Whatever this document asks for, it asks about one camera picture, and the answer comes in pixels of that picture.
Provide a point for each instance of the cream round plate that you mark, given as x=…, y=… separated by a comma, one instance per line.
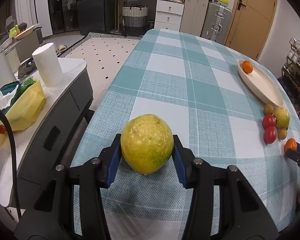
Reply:
x=261, y=85

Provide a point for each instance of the white paper towel roll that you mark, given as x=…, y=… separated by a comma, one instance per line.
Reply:
x=48, y=65

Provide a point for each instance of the dark glass wardrobe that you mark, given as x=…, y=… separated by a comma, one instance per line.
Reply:
x=63, y=15

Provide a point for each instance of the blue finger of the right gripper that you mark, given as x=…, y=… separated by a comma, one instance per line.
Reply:
x=293, y=155

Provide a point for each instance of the orange mandarin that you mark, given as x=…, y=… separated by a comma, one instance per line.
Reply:
x=290, y=144
x=247, y=67

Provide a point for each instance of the teal checked tablecloth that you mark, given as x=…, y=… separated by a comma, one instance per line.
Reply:
x=194, y=86

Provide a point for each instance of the brown longan near plate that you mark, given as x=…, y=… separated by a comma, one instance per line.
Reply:
x=268, y=109

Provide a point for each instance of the black refrigerator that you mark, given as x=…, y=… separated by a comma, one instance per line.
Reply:
x=96, y=15

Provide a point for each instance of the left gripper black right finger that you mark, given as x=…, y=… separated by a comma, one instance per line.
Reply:
x=196, y=174

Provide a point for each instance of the silver suitcase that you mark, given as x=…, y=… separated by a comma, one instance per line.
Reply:
x=216, y=22

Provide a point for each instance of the beige suitcase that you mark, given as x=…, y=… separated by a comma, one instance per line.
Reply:
x=194, y=16

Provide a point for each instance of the woven laundry basket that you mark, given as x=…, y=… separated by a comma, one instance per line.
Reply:
x=134, y=19

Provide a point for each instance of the white drawer desk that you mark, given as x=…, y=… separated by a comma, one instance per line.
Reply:
x=166, y=14

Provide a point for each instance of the yellow-green guava fruit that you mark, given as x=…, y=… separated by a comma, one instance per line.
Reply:
x=146, y=143

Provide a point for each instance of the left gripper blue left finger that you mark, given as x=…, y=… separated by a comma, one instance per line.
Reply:
x=96, y=174

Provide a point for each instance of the green-orange round citrus fruit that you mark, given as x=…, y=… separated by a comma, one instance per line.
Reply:
x=282, y=117

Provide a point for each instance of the shoe rack with shoes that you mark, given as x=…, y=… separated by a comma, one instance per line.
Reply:
x=290, y=79

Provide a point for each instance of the brown longan fruit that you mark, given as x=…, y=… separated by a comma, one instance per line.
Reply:
x=282, y=134

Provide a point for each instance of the red tomato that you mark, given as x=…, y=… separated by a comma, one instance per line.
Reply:
x=268, y=121
x=270, y=134

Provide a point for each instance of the wooden door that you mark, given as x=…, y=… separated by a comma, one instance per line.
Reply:
x=250, y=25

